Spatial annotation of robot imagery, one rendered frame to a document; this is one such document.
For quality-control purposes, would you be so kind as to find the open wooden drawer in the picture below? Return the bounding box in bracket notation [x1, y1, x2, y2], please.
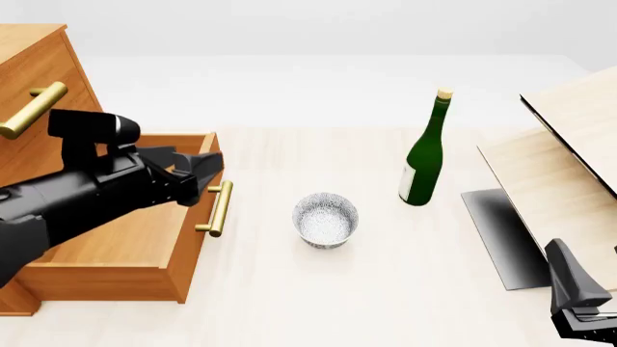
[13, 132, 228, 305]

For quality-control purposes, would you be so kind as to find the wooden cabinet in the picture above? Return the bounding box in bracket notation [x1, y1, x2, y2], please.
[0, 23, 105, 318]

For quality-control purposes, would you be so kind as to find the wooden drawer with long handle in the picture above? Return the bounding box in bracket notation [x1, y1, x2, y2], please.
[0, 40, 103, 189]

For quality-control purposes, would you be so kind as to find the short brass drawer handle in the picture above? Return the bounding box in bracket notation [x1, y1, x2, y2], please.
[194, 179, 234, 239]

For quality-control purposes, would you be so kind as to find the green wine bottle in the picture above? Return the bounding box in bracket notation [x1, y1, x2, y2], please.
[397, 87, 456, 208]

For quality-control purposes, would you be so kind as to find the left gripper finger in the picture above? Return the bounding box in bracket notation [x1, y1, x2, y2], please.
[172, 150, 226, 190]
[136, 145, 177, 171]

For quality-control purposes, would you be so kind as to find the black white patterned bowl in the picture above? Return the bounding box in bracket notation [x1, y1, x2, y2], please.
[291, 192, 361, 252]

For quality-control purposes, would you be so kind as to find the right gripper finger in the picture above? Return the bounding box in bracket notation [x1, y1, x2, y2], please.
[544, 237, 614, 315]

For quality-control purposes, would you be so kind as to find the pale wooden shelf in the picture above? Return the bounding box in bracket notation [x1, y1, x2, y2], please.
[460, 64, 617, 292]

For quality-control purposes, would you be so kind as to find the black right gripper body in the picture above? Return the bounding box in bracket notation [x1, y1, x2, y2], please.
[550, 304, 617, 344]

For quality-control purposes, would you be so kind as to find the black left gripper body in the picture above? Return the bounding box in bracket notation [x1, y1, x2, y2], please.
[139, 155, 201, 208]

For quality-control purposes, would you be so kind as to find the long brass drawer handle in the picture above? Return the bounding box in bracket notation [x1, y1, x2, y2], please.
[0, 81, 68, 142]

